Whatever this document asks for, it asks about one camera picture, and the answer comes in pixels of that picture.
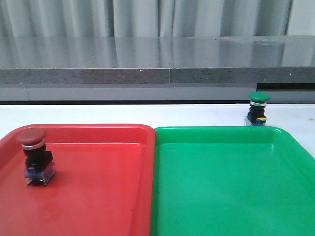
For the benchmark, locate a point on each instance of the green plastic tray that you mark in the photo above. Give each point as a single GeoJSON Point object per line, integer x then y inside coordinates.
{"type": "Point", "coordinates": [232, 181]}

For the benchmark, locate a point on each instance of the red mushroom push button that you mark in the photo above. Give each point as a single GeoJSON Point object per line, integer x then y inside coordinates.
{"type": "Point", "coordinates": [39, 163]}

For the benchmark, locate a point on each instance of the red plastic tray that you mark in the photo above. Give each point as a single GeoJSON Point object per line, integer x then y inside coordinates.
{"type": "Point", "coordinates": [102, 185]}

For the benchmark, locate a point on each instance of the green mushroom push button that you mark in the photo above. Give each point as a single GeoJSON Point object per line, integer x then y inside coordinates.
{"type": "Point", "coordinates": [255, 115]}

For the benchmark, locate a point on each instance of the grey pleated curtain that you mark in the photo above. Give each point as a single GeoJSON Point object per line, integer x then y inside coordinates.
{"type": "Point", "coordinates": [143, 18]}

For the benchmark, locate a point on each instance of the grey stone countertop bench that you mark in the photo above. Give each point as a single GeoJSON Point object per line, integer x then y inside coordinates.
{"type": "Point", "coordinates": [183, 69]}

